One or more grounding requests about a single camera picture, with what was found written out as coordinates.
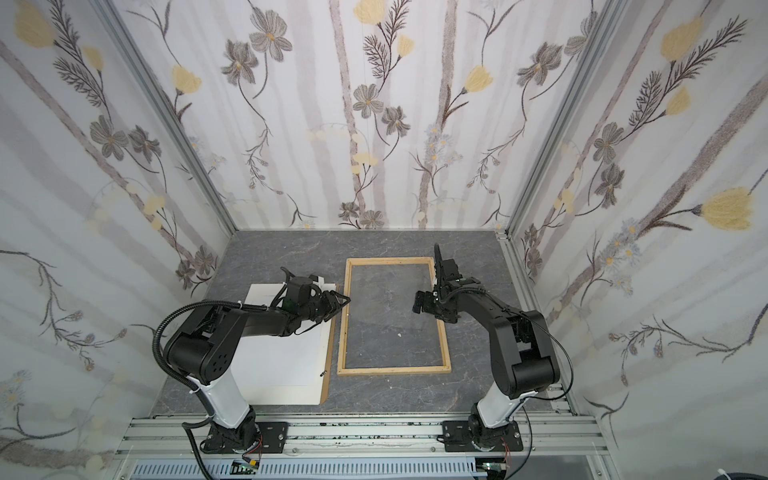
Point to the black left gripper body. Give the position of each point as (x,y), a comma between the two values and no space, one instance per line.
(312,311)

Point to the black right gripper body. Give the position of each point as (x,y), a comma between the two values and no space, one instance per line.
(437,301)

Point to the clear acrylic sheet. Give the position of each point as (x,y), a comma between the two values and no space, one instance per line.
(382,331)

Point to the light wooden picture frame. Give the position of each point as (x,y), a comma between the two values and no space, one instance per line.
(342,370)

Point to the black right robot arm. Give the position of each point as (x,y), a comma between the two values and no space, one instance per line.
(522,352)

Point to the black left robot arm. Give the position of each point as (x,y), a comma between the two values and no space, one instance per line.
(196,344)

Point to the white photo mat board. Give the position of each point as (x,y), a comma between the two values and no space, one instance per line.
(282,371)

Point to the brown wooden backing board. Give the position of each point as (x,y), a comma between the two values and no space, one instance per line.
(327,372)

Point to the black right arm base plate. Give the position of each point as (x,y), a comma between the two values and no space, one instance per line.
(472,436)

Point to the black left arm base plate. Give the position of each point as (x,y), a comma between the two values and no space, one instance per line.
(272,437)

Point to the white slotted cable duct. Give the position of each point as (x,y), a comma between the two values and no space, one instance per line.
(348,468)

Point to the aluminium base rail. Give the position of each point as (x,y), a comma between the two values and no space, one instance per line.
(557,445)

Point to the aluminium corner post left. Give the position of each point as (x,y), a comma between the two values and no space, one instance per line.
(114,26)

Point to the aluminium corner post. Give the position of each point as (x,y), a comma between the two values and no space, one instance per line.
(114,26)
(594,49)

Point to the aluminium corner post right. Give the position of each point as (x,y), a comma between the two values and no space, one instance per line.
(594,49)

